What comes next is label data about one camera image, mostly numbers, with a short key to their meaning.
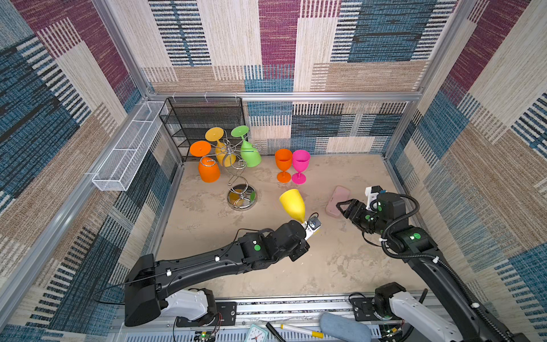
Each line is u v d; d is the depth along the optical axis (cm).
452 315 43
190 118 108
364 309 73
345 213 67
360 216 65
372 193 69
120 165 73
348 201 69
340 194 103
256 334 69
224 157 83
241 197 102
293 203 77
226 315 73
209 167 83
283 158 103
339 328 68
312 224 60
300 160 99
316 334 70
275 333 69
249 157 92
